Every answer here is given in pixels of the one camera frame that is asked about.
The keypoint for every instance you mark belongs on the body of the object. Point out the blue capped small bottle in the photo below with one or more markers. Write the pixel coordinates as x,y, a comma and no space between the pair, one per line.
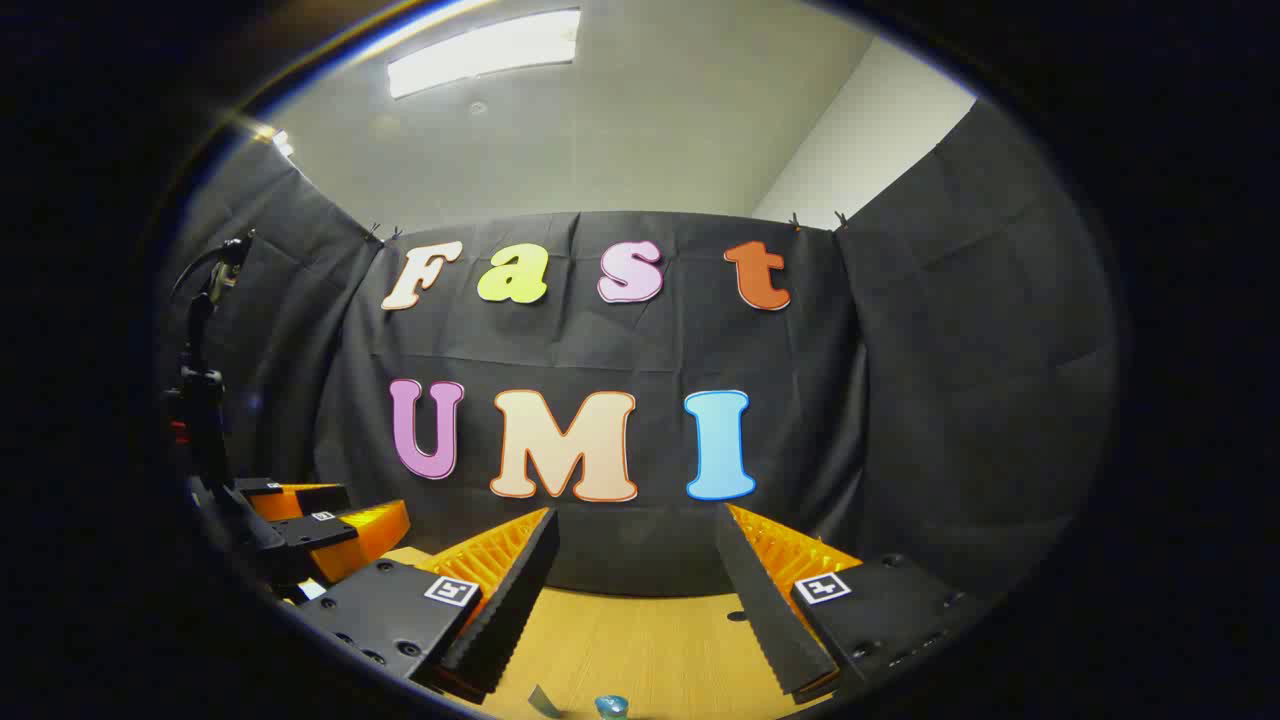
611,707

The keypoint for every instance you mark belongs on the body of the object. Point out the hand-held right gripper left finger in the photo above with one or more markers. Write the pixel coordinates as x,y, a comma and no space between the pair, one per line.
505,620

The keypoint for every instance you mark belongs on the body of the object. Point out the grey skin care tube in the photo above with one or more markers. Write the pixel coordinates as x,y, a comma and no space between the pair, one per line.
543,702

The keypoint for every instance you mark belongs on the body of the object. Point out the ceiling light panel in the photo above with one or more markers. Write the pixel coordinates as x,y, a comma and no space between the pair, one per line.
480,52

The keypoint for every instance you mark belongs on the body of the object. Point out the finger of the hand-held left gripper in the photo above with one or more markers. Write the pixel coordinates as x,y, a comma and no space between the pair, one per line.
350,540
295,498

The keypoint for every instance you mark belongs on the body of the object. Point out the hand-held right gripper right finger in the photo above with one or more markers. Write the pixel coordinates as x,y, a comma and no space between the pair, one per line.
765,610

